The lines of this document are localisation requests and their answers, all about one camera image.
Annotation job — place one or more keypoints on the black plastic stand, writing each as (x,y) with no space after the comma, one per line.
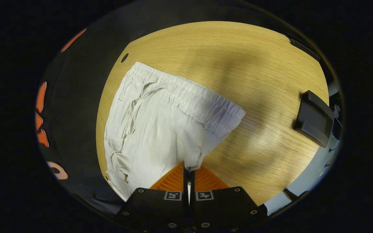
(314,118)

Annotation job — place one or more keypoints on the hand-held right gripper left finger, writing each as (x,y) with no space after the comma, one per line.
(154,207)

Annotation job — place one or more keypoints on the white jeans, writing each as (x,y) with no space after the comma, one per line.
(160,129)

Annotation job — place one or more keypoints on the round black table hole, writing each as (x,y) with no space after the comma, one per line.
(124,57)

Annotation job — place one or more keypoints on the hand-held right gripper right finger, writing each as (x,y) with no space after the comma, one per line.
(222,207)

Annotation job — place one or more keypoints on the black backdrop cloth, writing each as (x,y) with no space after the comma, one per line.
(76,97)

